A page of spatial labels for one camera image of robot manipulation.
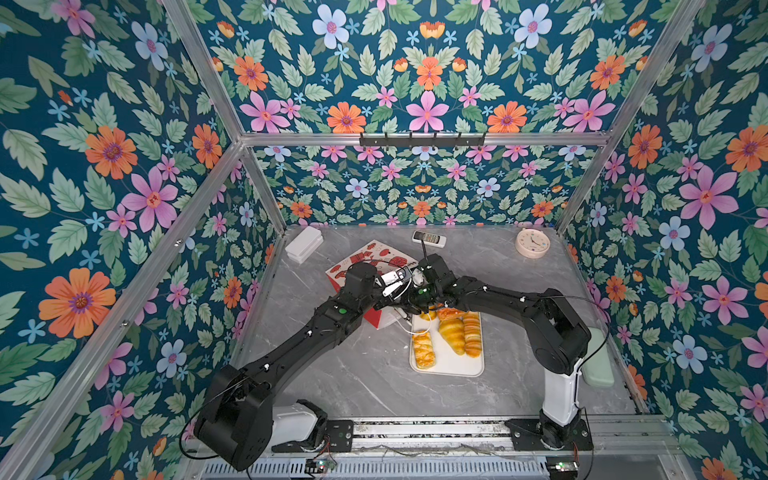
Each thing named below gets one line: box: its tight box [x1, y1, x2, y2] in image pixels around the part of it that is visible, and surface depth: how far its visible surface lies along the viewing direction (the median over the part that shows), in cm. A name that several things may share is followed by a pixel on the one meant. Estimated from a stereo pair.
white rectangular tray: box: [410, 314, 485, 377], surface depth 88 cm
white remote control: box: [412, 230, 447, 249], surface depth 117 cm
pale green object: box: [581, 327, 615, 388], surface depth 82 cm
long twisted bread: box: [463, 311, 482, 358], surface depth 90 cm
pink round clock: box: [515, 228, 551, 259], surface depth 113 cm
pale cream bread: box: [439, 318, 466, 356], surface depth 90 cm
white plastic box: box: [285, 226, 324, 265], surface depth 113 cm
